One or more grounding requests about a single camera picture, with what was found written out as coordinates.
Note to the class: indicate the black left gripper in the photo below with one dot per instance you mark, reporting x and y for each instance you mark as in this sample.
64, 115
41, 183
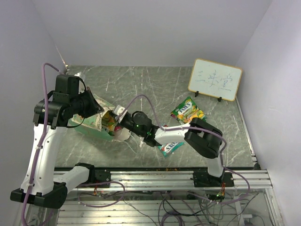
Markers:
95, 107

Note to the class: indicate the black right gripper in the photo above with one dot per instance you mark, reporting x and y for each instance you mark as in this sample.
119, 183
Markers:
120, 124

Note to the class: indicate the green printed paper bag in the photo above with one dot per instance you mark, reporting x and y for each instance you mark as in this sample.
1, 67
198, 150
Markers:
92, 126

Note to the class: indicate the teal red Fox's packet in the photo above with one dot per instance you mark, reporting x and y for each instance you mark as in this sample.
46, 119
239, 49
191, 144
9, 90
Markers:
169, 148

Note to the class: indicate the yellow green fox's packet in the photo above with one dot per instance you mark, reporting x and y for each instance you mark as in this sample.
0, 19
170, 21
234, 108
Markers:
109, 122
186, 111

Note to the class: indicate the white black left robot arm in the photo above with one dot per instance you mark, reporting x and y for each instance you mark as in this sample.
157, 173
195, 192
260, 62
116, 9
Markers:
51, 116

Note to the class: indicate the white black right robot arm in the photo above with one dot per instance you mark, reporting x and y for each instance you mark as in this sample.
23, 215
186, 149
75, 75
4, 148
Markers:
204, 138

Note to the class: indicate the purple berries Fox's packet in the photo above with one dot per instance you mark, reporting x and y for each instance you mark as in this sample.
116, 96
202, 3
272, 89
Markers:
117, 130

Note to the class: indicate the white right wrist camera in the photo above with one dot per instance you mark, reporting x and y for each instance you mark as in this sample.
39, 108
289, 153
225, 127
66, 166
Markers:
120, 112

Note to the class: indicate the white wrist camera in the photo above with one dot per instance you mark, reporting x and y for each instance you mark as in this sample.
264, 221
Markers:
120, 112
81, 85

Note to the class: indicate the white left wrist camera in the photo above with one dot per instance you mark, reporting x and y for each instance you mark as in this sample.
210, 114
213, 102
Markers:
81, 85

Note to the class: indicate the aluminium mounting rail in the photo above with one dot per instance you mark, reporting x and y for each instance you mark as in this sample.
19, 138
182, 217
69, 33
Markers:
180, 180

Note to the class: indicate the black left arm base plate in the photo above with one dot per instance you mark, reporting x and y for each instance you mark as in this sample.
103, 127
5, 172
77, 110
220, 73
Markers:
101, 180

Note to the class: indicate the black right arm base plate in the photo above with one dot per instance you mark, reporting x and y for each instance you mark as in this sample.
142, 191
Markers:
201, 178

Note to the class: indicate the small whiteboard yellow frame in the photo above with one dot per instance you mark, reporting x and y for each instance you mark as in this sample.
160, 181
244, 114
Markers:
215, 79

